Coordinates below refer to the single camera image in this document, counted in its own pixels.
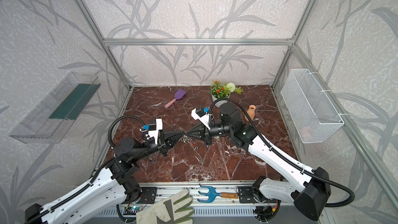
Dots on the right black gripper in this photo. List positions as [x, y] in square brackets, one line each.
[207, 132]

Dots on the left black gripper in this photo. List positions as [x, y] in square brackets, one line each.
[164, 140]

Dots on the blue garden hand fork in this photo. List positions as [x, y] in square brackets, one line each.
[212, 194]

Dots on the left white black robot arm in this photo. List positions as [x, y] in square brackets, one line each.
[112, 184]

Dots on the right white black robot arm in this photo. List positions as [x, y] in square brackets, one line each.
[309, 190]

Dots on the purple pink toy spatula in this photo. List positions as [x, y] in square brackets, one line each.
[178, 96]

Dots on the white pot with flowers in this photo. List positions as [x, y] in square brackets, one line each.
[221, 90]

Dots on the small terracotta vase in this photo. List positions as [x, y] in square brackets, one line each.
[251, 112]

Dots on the white green work glove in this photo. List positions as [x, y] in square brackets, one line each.
[173, 210]

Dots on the green circuit board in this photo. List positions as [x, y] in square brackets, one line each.
[132, 210]

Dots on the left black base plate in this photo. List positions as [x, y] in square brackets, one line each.
[147, 196]

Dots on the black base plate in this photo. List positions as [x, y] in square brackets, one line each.
[147, 196]
[246, 195]

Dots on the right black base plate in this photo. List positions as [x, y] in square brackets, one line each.
[246, 195]

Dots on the white wire mesh basket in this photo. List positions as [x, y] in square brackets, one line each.
[312, 112]

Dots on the clear plastic wall tray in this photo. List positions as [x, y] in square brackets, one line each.
[51, 119]

